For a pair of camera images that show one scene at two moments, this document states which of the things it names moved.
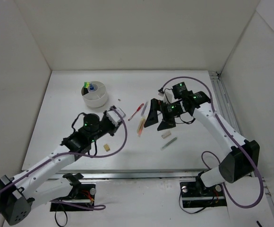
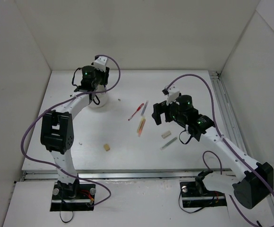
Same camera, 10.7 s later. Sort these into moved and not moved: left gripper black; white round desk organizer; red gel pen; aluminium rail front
Moved: left gripper black
Not moved: aluminium rail front; white round desk organizer; red gel pen
